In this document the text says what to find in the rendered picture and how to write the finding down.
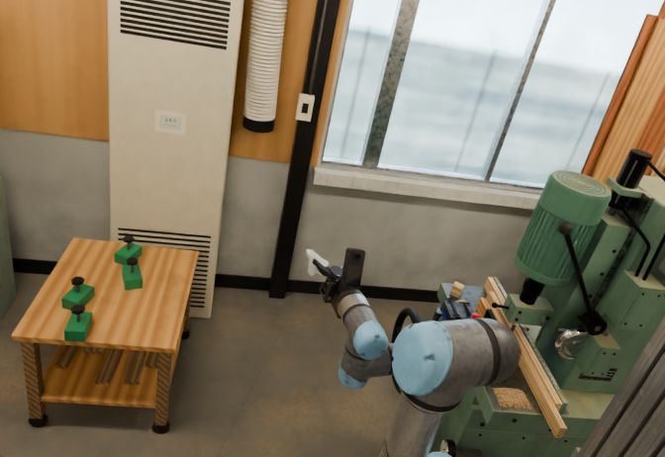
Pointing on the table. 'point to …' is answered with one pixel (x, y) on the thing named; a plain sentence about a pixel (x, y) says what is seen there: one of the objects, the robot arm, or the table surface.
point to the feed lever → (595, 324)
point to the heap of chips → (512, 398)
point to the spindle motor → (535, 250)
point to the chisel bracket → (517, 314)
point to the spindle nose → (530, 291)
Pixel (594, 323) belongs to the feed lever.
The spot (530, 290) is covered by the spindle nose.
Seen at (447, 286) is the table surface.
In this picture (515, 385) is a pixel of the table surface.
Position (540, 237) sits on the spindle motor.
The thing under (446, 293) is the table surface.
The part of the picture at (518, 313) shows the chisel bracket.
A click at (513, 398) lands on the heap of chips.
